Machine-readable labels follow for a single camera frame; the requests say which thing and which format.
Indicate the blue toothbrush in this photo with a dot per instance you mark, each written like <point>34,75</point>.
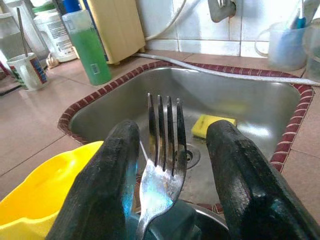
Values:
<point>300,22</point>

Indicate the white toothpaste tube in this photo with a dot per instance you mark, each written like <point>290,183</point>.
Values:
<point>312,10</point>

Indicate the silver metal fork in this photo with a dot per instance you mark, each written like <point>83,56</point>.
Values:
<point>160,185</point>

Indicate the yellow scouring sponge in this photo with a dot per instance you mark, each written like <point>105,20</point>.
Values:
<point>200,125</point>

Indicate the small steel bowl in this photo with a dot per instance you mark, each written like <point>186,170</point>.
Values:
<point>212,227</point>

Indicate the teal plastic cup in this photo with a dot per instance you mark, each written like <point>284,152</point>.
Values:
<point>175,220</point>

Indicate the thin metal stirrer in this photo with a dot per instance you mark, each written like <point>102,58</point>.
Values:
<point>22,32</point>

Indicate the grey wall water spout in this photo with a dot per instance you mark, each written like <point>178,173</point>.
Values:
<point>220,15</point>

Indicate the beige water ioniser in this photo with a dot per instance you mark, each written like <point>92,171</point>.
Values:
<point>120,30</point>

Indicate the clear plastic mug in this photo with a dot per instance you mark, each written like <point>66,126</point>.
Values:
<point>285,55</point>

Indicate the yellow plastic funnel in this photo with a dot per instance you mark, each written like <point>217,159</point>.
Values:
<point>32,200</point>

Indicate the white labelled jar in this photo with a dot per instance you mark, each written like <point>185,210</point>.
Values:
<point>55,42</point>

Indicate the green liquid bottle blue cap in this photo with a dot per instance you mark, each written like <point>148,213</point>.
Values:
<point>90,55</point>

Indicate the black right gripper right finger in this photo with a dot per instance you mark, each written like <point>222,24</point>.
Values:
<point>250,187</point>

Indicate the white printed mug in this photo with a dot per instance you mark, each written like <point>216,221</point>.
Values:
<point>27,75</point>

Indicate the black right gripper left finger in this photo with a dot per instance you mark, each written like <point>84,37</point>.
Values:
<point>100,195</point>

